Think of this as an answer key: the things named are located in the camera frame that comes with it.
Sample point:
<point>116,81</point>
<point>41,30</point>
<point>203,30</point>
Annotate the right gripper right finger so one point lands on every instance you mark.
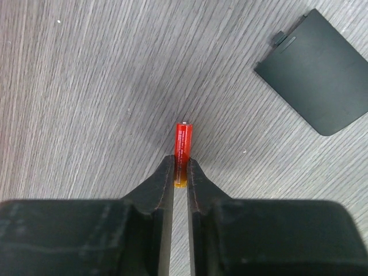
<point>232,236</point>

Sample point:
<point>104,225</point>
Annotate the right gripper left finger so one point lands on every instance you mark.
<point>126,236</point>

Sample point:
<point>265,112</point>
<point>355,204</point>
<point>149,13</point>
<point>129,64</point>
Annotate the black battery cover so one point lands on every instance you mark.
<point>318,73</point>

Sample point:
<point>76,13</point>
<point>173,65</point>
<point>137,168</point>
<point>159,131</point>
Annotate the orange battery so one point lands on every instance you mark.
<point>182,149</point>

